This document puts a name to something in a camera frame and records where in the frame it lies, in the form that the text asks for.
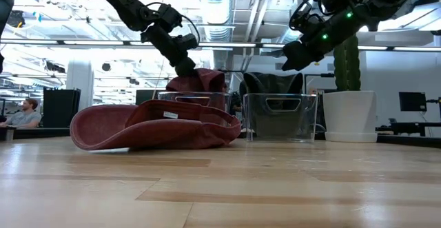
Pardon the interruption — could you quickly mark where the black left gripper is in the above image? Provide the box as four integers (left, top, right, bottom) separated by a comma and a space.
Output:
140, 23, 198, 79

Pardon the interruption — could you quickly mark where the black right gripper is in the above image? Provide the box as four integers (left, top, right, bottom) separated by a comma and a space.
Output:
282, 23, 349, 72

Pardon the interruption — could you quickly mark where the maroon baseball cap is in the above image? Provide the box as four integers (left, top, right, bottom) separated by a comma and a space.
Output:
165, 68, 229, 112
70, 99, 242, 152

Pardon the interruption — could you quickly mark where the clear plastic bin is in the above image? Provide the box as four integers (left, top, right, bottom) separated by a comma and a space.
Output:
243, 92, 318, 143
157, 90, 232, 119

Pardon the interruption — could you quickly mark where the long ceiling light strip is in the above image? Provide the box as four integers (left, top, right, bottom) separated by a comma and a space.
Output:
0, 39, 441, 52

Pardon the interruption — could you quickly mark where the black desk monitor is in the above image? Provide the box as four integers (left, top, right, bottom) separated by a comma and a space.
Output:
398, 91, 428, 113

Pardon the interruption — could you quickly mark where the black cabinet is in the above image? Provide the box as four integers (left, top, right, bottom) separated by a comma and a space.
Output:
42, 87, 82, 129

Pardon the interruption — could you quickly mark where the black long desk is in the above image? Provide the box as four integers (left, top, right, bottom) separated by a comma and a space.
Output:
375, 117, 441, 138

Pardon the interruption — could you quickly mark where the person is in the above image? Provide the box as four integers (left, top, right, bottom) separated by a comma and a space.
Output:
0, 97, 43, 129

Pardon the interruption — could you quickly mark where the black ceiling spotlight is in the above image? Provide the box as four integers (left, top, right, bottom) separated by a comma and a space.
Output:
6, 10, 26, 29

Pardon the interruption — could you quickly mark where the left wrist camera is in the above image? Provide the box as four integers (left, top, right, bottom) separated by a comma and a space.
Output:
175, 32, 201, 52

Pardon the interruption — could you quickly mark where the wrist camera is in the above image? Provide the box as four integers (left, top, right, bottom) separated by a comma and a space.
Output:
298, 10, 325, 34
175, 32, 201, 52

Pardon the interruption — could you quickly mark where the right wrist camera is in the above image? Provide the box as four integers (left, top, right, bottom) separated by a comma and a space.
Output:
298, 10, 325, 34

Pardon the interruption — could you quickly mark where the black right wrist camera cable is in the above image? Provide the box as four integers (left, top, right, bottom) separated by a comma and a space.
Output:
288, 0, 311, 31

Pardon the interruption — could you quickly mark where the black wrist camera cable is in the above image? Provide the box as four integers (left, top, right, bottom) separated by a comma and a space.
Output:
143, 1, 201, 46
288, 0, 311, 31

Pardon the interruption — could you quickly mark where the black left wrist camera cable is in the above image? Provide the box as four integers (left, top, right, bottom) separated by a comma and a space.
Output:
143, 1, 201, 46

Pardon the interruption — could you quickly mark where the silver spiral air duct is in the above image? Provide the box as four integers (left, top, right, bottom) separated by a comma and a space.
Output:
201, 0, 230, 71

